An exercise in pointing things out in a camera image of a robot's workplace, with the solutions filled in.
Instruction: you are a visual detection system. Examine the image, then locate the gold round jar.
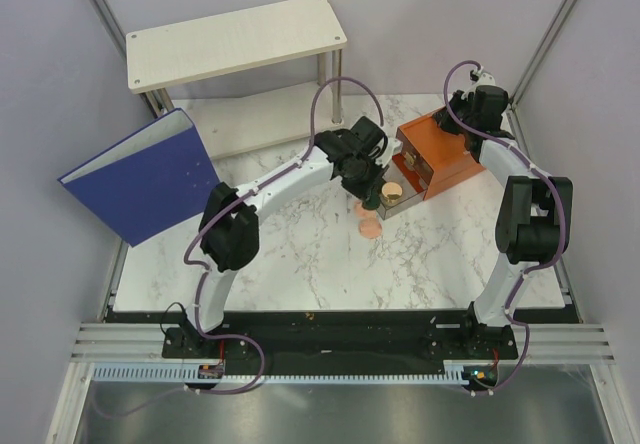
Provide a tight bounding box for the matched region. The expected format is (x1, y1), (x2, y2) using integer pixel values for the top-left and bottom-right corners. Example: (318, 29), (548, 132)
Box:
(381, 182), (403, 206)

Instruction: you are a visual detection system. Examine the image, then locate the transparent drawer with gold knob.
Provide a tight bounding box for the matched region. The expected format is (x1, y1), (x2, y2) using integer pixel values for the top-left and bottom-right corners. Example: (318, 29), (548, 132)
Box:
(377, 161), (427, 220)

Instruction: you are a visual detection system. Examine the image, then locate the orange drawer organizer box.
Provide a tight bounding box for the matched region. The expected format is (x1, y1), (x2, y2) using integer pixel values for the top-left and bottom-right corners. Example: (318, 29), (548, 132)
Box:
(396, 113), (485, 200)

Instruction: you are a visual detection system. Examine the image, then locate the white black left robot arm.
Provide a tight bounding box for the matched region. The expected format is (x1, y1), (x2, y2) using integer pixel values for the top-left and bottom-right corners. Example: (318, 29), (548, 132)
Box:
(184, 117), (402, 357)

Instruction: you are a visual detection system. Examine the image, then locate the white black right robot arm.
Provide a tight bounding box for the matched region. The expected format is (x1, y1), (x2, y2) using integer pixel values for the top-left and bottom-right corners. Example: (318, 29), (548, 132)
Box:
(434, 84), (574, 358)

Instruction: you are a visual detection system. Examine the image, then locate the white two-tier shelf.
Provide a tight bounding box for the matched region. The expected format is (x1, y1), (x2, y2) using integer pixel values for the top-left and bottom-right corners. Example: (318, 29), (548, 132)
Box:
(126, 0), (348, 159)

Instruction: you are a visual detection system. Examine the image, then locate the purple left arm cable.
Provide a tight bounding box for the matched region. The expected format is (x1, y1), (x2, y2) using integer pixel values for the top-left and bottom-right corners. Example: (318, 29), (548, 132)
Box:
(92, 76), (385, 420)

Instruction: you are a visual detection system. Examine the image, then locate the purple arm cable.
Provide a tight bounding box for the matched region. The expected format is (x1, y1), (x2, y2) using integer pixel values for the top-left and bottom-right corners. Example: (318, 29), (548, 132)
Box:
(443, 58), (569, 398)
(92, 76), (385, 420)

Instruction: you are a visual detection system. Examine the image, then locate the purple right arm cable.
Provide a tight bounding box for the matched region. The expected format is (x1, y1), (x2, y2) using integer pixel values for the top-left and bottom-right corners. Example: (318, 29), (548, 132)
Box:
(443, 58), (569, 398)

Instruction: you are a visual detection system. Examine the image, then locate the light blue cable duct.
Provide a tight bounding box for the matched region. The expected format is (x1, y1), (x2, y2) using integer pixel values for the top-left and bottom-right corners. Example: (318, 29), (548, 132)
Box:
(92, 362), (498, 385)

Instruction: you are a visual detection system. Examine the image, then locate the blue ring binder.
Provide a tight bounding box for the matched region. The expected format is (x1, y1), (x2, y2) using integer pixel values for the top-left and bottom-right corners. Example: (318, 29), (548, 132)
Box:
(58, 108), (219, 247)

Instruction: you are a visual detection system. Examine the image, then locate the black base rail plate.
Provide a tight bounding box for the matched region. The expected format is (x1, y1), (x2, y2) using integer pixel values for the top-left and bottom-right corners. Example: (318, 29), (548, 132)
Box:
(106, 305), (579, 375)

